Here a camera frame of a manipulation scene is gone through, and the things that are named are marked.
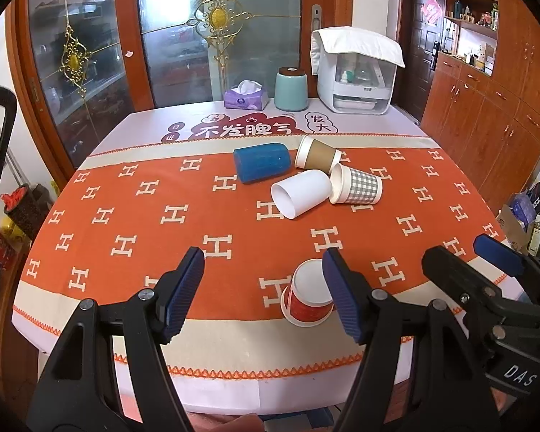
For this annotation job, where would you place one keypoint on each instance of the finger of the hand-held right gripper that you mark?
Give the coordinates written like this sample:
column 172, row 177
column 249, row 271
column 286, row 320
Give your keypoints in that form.
column 454, row 272
column 499, row 254

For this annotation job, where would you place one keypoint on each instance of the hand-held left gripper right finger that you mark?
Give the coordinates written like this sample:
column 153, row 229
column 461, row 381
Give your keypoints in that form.
column 342, row 297

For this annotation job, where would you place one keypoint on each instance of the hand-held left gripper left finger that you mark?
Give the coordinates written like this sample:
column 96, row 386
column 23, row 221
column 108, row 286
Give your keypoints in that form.
column 184, row 292

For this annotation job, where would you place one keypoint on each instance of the red and white paper cup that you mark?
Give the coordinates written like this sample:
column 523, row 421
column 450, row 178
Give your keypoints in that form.
column 307, row 301

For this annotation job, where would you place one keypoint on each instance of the grey checked paper cup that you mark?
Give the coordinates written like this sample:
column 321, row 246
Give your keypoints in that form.
column 357, row 184

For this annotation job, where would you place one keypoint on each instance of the plain white paper cup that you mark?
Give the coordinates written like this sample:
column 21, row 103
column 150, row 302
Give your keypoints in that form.
column 299, row 191

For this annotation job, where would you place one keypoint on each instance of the brown sleeved paper cup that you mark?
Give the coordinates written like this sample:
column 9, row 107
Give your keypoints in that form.
column 317, row 155

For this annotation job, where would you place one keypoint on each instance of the blue plastic cup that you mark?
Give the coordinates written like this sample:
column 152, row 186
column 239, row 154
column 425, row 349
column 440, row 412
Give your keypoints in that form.
column 261, row 162

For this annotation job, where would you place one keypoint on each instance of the brown cardboard box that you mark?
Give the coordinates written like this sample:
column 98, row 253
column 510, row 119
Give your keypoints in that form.
column 515, row 227

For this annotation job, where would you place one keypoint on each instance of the orange patterned tablecloth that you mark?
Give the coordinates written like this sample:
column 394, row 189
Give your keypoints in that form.
column 126, row 216

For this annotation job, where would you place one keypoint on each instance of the dark basket with red items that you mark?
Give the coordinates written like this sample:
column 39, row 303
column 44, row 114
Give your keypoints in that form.
column 24, row 209

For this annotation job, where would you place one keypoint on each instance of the purple tissue box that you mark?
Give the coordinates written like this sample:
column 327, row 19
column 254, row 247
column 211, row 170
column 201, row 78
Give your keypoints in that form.
column 245, row 96

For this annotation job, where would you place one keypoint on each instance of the white countertop appliance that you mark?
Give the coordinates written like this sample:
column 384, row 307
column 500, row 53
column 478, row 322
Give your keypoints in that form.
column 357, row 85

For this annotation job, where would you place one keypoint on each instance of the teal canister with brown lid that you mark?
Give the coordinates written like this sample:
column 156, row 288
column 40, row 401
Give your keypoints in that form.
column 291, row 90

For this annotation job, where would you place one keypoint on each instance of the dark entrance door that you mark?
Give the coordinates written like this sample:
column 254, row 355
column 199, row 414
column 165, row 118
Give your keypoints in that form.
column 420, row 54

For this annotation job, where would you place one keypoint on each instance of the white folded towel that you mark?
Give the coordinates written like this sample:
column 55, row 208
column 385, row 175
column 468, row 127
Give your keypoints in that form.
column 355, row 42

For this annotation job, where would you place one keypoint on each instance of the red door decoration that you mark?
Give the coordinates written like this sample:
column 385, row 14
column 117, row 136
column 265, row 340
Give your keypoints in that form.
column 433, row 10

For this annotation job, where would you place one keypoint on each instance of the glass sliding door gold ornament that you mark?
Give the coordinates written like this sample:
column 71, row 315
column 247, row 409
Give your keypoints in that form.
column 74, row 60
column 218, row 18

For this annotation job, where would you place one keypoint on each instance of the wooden wall cabinet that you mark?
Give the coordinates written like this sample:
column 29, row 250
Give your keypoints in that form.
column 499, row 90

